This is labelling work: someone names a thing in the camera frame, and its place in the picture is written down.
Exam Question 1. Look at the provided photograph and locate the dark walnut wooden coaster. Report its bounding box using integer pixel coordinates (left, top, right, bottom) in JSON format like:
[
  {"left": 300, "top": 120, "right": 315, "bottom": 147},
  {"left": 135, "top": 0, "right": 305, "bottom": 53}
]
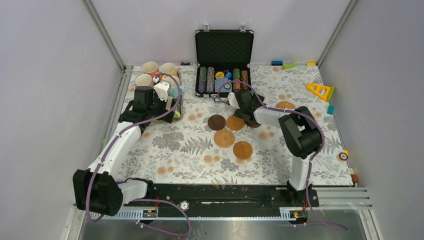
[{"left": 244, "top": 121, "right": 261, "bottom": 129}]

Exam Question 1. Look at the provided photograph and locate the light green mug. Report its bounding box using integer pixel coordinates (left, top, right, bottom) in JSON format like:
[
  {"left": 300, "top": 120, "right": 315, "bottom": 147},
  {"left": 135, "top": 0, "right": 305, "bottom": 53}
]
[{"left": 173, "top": 106, "right": 182, "bottom": 121}]

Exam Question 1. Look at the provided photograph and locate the dark brown wooden coaster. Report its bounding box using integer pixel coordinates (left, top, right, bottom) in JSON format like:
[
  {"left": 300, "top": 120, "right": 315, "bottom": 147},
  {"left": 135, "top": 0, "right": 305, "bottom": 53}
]
[{"left": 207, "top": 114, "right": 226, "bottom": 131}]

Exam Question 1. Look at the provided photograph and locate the woven cork coaster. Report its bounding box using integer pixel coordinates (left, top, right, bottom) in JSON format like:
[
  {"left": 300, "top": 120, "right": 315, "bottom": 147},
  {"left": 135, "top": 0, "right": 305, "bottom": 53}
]
[{"left": 214, "top": 129, "right": 236, "bottom": 148}]

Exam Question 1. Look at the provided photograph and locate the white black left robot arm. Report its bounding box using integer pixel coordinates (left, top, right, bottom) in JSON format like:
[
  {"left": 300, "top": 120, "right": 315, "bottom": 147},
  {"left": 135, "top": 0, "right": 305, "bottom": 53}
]
[{"left": 72, "top": 86, "right": 179, "bottom": 216}]

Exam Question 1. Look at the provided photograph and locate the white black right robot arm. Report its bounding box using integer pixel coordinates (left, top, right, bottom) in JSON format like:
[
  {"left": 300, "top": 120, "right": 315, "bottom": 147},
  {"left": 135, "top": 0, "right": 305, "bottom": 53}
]
[{"left": 228, "top": 90, "right": 323, "bottom": 206}]

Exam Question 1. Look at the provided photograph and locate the orange wooden coaster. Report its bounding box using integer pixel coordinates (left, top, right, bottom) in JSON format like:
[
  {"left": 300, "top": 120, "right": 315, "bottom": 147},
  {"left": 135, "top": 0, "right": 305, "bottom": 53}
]
[{"left": 226, "top": 115, "right": 245, "bottom": 131}]

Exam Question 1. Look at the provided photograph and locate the woven rattan coaster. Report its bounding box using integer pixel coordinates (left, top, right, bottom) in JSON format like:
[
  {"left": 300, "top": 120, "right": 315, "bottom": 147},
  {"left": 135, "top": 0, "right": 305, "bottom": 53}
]
[{"left": 275, "top": 101, "right": 296, "bottom": 110}]

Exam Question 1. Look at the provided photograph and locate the light brown wooden coaster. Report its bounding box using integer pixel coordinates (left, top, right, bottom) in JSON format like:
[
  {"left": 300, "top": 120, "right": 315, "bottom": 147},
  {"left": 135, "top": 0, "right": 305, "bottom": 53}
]
[{"left": 233, "top": 141, "right": 253, "bottom": 160}]

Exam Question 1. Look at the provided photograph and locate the light blue mug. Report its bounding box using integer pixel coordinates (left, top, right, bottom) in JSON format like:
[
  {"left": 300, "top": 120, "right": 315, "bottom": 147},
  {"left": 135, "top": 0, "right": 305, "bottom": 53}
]
[{"left": 164, "top": 76, "right": 187, "bottom": 99}]

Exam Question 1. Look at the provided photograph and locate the silver metal tray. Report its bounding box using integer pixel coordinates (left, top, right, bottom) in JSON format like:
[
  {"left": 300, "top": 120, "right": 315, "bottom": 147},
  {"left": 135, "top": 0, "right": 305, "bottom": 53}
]
[{"left": 155, "top": 71, "right": 183, "bottom": 123}]

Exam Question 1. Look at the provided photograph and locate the pink mug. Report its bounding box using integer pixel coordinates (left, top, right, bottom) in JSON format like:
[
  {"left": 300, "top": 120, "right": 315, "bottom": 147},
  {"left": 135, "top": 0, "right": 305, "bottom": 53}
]
[{"left": 142, "top": 61, "right": 160, "bottom": 78}]

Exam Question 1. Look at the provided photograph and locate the yellow mug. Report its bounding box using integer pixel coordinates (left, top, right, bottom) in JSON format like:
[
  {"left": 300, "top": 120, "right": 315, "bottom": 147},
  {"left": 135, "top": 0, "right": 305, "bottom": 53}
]
[{"left": 159, "top": 62, "right": 178, "bottom": 77}]

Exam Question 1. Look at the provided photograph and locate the blue toy block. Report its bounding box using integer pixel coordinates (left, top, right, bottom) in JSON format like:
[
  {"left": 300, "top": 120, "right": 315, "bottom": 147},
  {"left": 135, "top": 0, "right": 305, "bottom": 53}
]
[{"left": 270, "top": 60, "right": 283, "bottom": 66}]

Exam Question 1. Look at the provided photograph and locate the black poker chip case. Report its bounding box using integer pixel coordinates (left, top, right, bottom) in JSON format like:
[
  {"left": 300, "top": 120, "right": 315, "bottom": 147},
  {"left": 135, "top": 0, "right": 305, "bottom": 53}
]
[{"left": 194, "top": 24, "right": 255, "bottom": 98}]

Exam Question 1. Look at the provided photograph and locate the green toy block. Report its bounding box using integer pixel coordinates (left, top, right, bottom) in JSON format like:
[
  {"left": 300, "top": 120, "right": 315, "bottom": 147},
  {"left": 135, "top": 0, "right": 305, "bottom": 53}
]
[{"left": 282, "top": 61, "right": 297, "bottom": 70}]

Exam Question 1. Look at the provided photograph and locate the floral table mat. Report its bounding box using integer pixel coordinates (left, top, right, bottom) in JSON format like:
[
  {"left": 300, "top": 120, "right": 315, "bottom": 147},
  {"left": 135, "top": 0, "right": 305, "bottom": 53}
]
[{"left": 117, "top": 65, "right": 353, "bottom": 186}]

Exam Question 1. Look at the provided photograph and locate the yellow triangle toy block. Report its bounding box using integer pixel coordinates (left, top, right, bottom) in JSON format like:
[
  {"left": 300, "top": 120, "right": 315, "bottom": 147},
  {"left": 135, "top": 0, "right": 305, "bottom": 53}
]
[{"left": 305, "top": 83, "right": 336, "bottom": 102}]

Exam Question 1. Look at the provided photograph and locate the teal toy block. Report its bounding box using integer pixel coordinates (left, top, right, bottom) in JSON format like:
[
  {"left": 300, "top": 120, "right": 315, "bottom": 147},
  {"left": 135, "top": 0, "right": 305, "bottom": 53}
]
[{"left": 327, "top": 105, "right": 335, "bottom": 115}]

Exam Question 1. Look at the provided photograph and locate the tape roll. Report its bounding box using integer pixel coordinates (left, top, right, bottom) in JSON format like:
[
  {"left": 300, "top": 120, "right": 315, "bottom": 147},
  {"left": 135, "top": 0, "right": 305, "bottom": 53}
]
[{"left": 338, "top": 151, "right": 349, "bottom": 161}]

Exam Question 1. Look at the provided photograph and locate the brown wooden block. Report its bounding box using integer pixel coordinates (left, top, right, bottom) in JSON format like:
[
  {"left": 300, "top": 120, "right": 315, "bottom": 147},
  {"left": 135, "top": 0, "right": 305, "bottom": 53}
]
[{"left": 349, "top": 168, "right": 359, "bottom": 185}]

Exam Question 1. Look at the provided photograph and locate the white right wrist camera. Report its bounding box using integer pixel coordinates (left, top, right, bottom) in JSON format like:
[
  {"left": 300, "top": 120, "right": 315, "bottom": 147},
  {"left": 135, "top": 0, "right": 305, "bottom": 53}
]
[{"left": 227, "top": 92, "right": 240, "bottom": 109}]

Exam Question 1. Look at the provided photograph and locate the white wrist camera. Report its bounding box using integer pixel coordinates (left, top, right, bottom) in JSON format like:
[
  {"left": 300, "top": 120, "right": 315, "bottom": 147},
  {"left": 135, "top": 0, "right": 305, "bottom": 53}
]
[
  {"left": 152, "top": 76, "right": 171, "bottom": 102},
  {"left": 227, "top": 92, "right": 240, "bottom": 109}
]

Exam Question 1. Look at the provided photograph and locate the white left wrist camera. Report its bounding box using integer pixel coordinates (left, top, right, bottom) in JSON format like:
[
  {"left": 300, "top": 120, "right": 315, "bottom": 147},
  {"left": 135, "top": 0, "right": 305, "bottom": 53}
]
[{"left": 152, "top": 76, "right": 171, "bottom": 102}]

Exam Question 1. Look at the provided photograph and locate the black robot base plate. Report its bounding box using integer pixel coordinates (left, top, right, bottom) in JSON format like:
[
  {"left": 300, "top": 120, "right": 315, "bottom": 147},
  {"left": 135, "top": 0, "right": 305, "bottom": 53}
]
[{"left": 127, "top": 183, "right": 320, "bottom": 219}]

